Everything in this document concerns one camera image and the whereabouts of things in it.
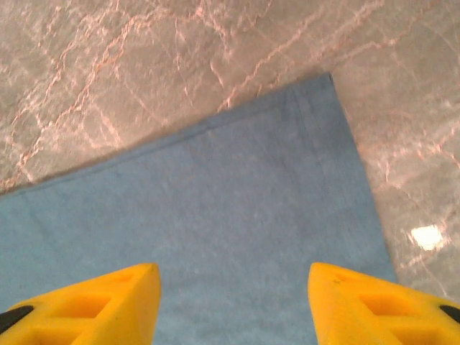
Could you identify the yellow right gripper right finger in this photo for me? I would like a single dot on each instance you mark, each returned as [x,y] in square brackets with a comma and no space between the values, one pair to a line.
[359,312]

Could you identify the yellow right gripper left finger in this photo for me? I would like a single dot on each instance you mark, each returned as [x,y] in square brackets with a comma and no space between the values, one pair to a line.
[108,312]

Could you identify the blue t-shirt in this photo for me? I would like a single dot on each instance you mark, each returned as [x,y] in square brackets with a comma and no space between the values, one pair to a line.
[215,201]

